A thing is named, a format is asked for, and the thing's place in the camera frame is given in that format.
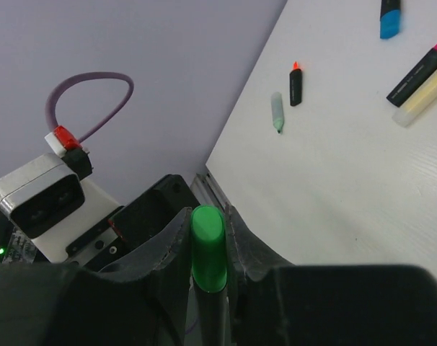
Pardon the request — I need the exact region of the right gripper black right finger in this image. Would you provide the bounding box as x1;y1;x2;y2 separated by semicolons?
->
225;205;298;283

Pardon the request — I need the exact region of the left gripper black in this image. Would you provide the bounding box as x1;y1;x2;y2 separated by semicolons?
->
66;174;200;272

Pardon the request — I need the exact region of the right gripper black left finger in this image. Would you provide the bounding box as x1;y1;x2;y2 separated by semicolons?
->
98;208;192;285

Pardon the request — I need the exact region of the black highlighter green cap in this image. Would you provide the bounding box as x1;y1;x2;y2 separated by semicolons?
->
187;204;237;346

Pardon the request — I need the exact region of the pastel green highlighter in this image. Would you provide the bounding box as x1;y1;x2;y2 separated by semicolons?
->
270;92;284;134

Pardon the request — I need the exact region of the black highlighter orange tip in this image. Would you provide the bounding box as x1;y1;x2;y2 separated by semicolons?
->
289;61;303;107

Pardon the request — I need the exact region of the black highlighter blue cap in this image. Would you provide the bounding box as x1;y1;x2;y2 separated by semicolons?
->
379;0;402;40

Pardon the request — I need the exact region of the pale yellow highlighter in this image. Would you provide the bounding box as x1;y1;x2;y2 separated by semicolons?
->
392;69;437;128

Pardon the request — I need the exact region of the black highlighter pink cap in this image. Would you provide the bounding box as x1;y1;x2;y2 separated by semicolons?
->
387;44;437;107

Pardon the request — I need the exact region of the aluminium front rail frame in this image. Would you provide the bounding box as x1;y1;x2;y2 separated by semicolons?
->
190;173;231;214

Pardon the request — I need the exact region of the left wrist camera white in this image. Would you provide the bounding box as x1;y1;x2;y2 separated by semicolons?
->
0;149;122;265

